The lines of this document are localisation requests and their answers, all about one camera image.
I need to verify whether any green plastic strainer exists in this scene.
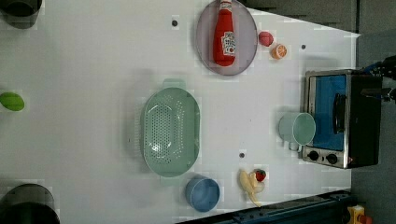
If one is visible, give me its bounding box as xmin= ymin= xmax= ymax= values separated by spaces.
xmin=141 ymin=78 xmax=201 ymax=177

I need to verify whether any red ketchup bottle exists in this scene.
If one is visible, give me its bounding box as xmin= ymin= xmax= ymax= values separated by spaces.
xmin=213 ymin=0 xmax=236 ymax=66

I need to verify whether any blue cup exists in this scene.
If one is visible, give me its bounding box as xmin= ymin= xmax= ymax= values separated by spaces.
xmin=185 ymin=175 xmax=220 ymax=213

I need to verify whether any grey oval plate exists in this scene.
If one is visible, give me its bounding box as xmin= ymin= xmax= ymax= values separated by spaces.
xmin=195 ymin=0 xmax=258 ymax=76

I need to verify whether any peeled toy banana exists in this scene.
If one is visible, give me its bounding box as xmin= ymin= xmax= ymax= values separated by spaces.
xmin=239 ymin=170 xmax=264 ymax=207

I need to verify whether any toy strawberry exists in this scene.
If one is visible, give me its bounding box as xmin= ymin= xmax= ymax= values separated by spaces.
xmin=255 ymin=169 xmax=266 ymax=182

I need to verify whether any red toy fruit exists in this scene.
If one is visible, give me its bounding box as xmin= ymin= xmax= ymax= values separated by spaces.
xmin=259 ymin=32 xmax=274 ymax=47

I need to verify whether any orange slice toy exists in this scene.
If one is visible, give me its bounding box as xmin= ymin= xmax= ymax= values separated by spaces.
xmin=271 ymin=44 xmax=288 ymax=60

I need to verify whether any mint green mug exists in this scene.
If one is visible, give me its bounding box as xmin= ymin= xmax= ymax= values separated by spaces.
xmin=278 ymin=112 xmax=316 ymax=152

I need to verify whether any silver toaster oven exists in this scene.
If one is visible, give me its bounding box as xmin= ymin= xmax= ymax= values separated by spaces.
xmin=302 ymin=70 xmax=382 ymax=169

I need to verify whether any green toy fruit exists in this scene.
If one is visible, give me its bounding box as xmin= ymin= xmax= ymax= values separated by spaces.
xmin=0 ymin=92 xmax=25 ymax=111

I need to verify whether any yellow orange clamp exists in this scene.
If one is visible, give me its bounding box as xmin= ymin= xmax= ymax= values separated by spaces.
xmin=347 ymin=205 xmax=373 ymax=224

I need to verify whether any black cylinder bottom left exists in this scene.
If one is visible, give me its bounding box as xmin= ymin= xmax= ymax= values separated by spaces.
xmin=0 ymin=184 xmax=61 ymax=224

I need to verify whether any black cylinder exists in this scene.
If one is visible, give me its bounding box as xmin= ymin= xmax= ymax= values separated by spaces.
xmin=0 ymin=184 xmax=61 ymax=224
xmin=0 ymin=0 xmax=43 ymax=29

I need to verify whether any black cylinder top left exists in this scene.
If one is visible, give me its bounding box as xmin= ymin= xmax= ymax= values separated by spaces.
xmin=0 ymin=0 xmax=43 ymax=29

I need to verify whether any blue metal rail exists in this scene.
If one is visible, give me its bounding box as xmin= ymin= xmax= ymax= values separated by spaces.
xmin=177 ymin=190 xmax=357 ymax=224

